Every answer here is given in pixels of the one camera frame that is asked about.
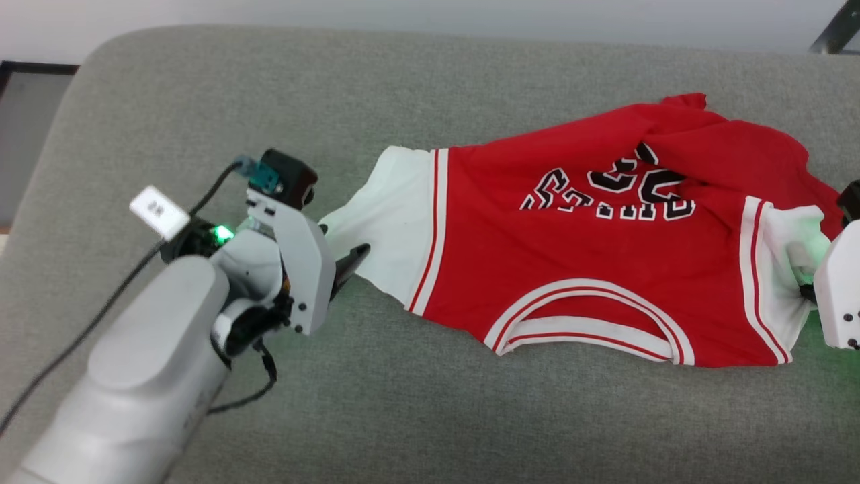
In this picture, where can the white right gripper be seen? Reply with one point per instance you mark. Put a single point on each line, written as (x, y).
(840, 289)

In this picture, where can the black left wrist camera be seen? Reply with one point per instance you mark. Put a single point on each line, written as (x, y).
(290, 178)

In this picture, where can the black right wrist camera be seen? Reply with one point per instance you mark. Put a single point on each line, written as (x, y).
(850, 202)

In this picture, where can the black skirting strip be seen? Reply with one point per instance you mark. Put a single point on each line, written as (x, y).
(40, 68)

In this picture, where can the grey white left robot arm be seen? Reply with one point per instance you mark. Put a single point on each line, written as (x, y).
(134, 376)

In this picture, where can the grey fabric sofa cushion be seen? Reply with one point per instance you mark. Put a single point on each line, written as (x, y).
(470, 417)

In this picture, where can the red and white basketball jersey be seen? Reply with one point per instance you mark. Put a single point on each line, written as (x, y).
(504, 269)

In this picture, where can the dark slanted frame post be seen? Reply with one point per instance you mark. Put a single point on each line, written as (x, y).
(836, 30)

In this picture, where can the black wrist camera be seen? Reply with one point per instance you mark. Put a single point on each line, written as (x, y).
(290, 178)
(850, 202)

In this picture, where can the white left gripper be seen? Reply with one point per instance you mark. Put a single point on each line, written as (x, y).
(306, 269)

